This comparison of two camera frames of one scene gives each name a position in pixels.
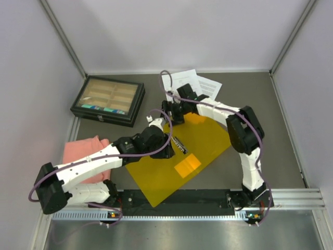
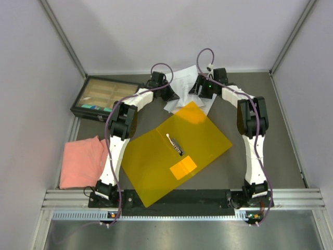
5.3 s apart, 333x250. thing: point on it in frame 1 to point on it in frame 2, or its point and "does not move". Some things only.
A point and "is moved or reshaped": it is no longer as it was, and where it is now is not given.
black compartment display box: (114, 101) does not move
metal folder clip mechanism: (179, 145) is moved or reshaped
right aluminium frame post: (310, 4) does not move
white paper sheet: (175, 80) is moved or reshaped
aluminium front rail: (297, 199) does not move
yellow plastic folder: (197, 142) is moved or reshaped
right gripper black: (167, 107) to (201, 82)
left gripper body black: (161, 144) to (164, 83)
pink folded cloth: (76, 150) does not move
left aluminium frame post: (64, 36) does not move
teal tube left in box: (88, 106) does not move
